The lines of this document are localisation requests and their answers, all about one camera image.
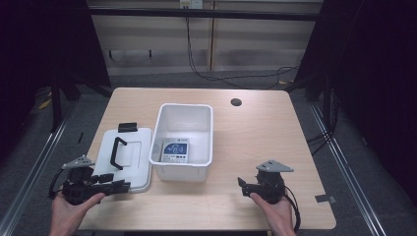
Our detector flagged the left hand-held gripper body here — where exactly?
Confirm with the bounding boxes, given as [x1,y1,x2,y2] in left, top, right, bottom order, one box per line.
[61,154,106,207]

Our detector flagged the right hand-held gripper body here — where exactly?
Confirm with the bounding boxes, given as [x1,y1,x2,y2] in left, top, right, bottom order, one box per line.
[249,158,295,205]

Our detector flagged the white lid with black handle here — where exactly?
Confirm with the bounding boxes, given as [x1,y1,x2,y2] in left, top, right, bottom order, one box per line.
[91,122,154,194]

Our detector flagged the person's left hand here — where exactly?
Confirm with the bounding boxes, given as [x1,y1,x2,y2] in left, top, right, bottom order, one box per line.
[48,192,106,236]

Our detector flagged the person's right hand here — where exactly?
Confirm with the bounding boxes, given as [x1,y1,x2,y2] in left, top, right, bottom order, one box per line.
[250,192,297,236]

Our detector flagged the grey floor tape piece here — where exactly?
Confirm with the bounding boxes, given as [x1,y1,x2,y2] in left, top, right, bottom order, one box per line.
[314,194,337,205]

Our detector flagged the small white and blue box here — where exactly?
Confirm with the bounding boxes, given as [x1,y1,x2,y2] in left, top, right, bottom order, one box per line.
[159,137,191,164]

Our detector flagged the white plastic storage box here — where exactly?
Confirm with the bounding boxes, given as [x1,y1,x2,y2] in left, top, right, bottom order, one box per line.
[148,102,214,184]

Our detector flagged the yellow floor tape piece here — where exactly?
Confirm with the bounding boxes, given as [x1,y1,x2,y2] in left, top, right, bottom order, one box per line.
[36,97,53,111]

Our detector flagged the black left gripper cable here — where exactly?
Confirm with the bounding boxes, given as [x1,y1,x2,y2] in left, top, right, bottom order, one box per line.
[48,166,68,200]

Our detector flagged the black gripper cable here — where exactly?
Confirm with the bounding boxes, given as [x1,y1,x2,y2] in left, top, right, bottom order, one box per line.
[282,184,302,233]
[48,166,68,200]

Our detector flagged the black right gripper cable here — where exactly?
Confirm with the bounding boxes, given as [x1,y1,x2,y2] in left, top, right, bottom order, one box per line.
[282,184,302,233]

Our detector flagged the metal floor rail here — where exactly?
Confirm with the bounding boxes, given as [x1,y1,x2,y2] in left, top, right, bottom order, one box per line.
[0,103,79,236]
[308,103,391,236]

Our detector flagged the black floor cables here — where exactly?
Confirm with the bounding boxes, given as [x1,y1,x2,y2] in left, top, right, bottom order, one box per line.
[306,88,338,157]

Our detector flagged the black wall cable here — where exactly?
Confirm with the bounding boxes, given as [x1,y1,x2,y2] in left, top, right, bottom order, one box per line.
[185,15,300,90]

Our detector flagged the black horizontal frame bar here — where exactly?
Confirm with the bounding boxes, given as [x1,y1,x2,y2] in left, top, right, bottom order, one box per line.
[88,7,327,23]

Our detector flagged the white wall socket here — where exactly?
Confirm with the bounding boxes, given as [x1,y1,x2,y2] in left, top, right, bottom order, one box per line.
[179,0,205,10]

